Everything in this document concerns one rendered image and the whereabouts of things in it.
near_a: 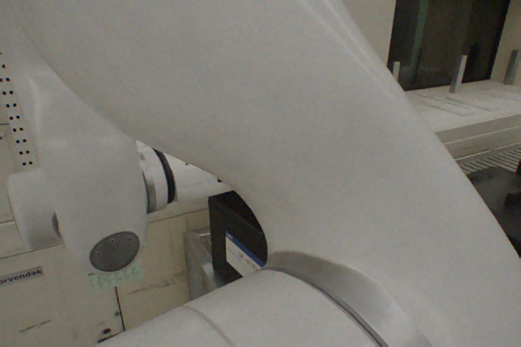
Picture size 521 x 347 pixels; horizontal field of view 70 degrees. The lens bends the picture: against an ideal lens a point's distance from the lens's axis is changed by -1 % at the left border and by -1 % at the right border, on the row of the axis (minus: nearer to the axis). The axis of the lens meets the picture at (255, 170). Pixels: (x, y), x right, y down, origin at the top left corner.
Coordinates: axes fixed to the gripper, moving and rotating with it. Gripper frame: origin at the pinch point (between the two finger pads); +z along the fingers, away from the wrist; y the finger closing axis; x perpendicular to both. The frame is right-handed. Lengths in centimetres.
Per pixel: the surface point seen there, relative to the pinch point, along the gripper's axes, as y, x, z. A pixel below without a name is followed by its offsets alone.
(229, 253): -6.1, -21.7, -1.7
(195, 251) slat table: -20.0, -29.3, -2.0
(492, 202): 15, -20, 52
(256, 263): 2.2, -18.7, -1.7
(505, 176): 11, -19, 68
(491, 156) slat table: -7, -29, 105
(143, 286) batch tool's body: -32, -43, -11
